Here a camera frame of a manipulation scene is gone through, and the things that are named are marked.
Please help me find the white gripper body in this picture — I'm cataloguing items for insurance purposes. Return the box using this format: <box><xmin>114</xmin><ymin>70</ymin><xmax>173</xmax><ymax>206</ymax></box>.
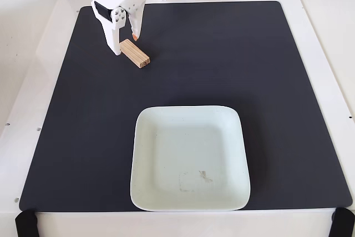
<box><xmin>90</xmin><ymin>0</ymin><xmax>146</xmax><ymax>24</ymax></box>

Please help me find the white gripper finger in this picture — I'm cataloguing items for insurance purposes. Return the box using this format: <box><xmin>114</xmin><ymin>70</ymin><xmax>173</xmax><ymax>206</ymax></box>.
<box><xmin>103</xmin><ymin>7</ymin><xmax>129</xmax><ymax>57</ymax></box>
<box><xmin>128</xmin><ymin>2</ymin><xmax>145</xmax><ymax>41</ymax></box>

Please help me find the light wooden block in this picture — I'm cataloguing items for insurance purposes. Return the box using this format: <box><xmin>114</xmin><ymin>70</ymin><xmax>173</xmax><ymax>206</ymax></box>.
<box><xmin>119</xmin><ymin>39</ymin><xmax>151</xmax><ymax>70</ymax></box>

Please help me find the white square plate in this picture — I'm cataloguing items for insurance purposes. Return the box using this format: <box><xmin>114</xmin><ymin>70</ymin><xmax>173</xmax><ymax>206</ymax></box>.
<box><xmin>129</xmin><ymin>105</ymin><xmax>251</xmax><ymax>212</ymax></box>

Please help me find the black rubber mat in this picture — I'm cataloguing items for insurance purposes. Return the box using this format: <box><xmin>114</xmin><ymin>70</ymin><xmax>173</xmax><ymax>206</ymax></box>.
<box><xmin>18</xmin><ymin>0</ymin><xmax>353</xmax><ymax>212</ymax></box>

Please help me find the black corner strap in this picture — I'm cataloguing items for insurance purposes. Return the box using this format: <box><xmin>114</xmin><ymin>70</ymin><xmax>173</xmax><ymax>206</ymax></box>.
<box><xmin>14</xmin><ymin>210</ymin><xmax>38</xmax><ymax>237</ymax></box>
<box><xmin>329</xmin><ymin>208</ymin><xmax>355</xmax><ymax>237</ymax></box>

